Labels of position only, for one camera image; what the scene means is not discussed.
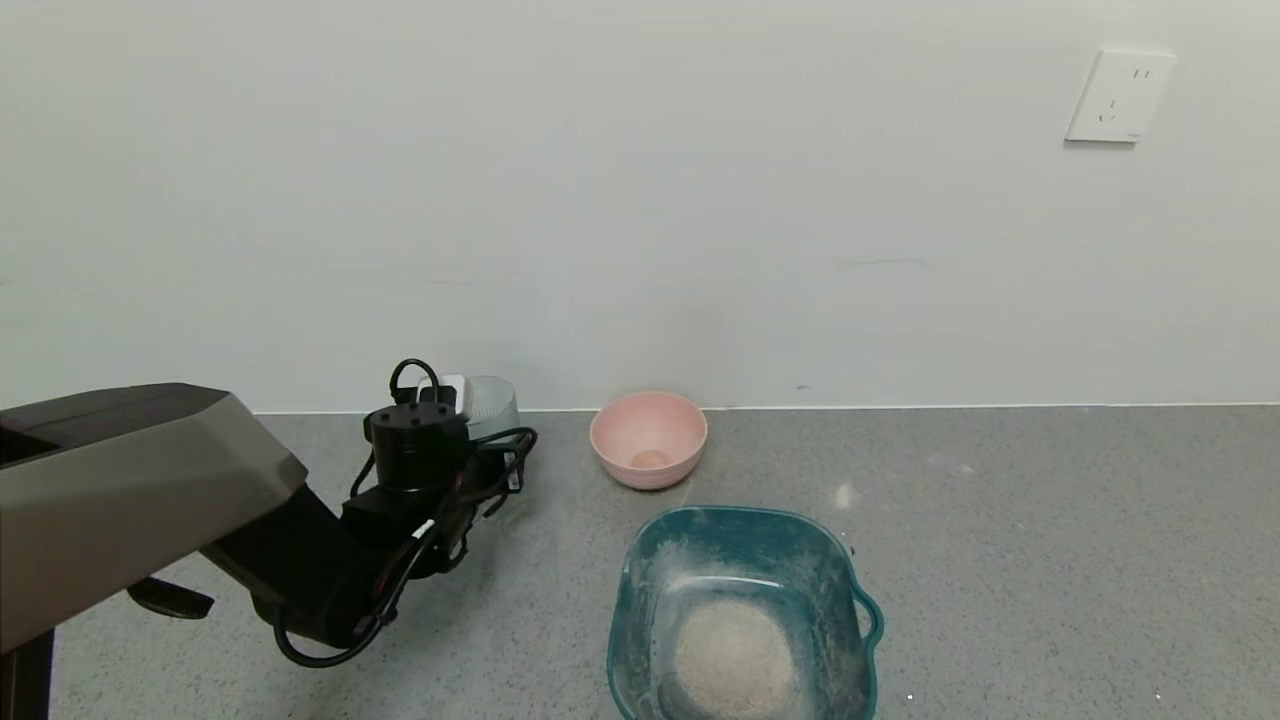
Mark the pink bowl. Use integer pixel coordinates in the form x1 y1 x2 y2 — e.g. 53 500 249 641
589 391 709 491

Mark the teal square plastic tray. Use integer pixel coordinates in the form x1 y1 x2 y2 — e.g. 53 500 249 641
607 505 885 720

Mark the tan powder heap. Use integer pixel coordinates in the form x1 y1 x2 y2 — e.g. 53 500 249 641
672 600 799 719

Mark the black camera cable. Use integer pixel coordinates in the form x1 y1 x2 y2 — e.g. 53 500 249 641
388 358 443 409

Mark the white wall socket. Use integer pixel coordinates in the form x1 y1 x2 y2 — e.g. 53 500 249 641
1065 49 1177 144

